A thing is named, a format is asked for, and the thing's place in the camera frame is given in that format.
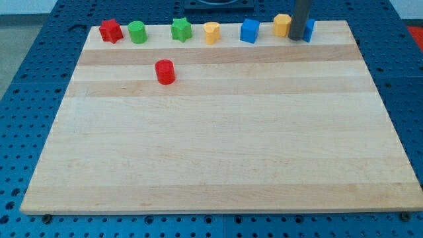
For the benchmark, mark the blue cube block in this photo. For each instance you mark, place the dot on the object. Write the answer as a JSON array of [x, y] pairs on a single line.
[[249, 31]]

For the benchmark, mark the blue block behind rod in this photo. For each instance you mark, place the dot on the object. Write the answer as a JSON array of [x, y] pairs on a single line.
[[308, 30]]

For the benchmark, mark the green cylinder block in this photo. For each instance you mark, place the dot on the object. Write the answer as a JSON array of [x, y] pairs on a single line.
[[137, 31]]

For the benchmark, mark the yellow hexagon block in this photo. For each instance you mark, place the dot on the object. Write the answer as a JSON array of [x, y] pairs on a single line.
[[281, 25]]

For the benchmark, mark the red cylinder block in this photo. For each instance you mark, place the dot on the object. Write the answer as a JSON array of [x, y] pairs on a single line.
[[165, 71]]

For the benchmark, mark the large wooden board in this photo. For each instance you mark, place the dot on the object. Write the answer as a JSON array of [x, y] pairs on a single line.
[[278, 126]]

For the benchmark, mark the red star block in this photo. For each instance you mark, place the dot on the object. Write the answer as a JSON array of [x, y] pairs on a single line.
[[110, 31]]

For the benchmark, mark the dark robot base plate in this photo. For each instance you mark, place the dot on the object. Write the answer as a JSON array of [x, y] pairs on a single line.
[[217, 5]]

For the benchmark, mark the green star block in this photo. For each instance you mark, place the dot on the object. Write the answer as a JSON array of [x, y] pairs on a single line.
[[181, 29]]

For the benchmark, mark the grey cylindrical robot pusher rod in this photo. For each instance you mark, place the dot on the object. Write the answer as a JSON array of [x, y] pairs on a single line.
[[299, 19]]

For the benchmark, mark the yellow heart block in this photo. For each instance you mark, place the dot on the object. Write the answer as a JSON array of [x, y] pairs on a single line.
[[211, 32]]

